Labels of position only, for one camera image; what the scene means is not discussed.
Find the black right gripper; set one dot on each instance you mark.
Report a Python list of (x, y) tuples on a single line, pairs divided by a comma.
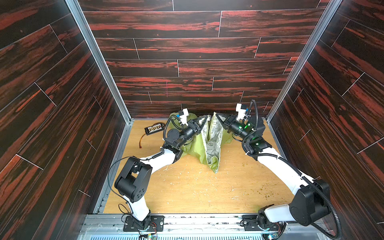
[(226, 122)]

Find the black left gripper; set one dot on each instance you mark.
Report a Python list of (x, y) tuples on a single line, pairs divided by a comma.
[(197, 126)]

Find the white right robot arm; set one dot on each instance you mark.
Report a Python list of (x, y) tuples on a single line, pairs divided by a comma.
[(311, 200)]

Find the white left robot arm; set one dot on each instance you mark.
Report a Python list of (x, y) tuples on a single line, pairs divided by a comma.
[(132, 182)]

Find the black battery pack with wires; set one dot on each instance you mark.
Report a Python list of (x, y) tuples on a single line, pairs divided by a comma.
[(155, 128)]

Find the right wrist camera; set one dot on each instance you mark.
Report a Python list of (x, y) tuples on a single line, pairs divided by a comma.
[(241, 109)]

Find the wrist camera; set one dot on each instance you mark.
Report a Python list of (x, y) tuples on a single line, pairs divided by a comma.
[(241, 109), (183, 115)]

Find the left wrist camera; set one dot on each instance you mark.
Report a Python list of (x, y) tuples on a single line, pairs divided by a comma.
[(183, 115)]

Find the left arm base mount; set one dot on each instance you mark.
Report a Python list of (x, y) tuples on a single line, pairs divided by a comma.
[(151, 223)]

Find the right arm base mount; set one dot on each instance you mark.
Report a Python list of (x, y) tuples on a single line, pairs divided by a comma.
[(259, 223)]

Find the aluminium front rail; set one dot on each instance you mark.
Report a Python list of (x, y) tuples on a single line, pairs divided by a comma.
[(192, 227)]

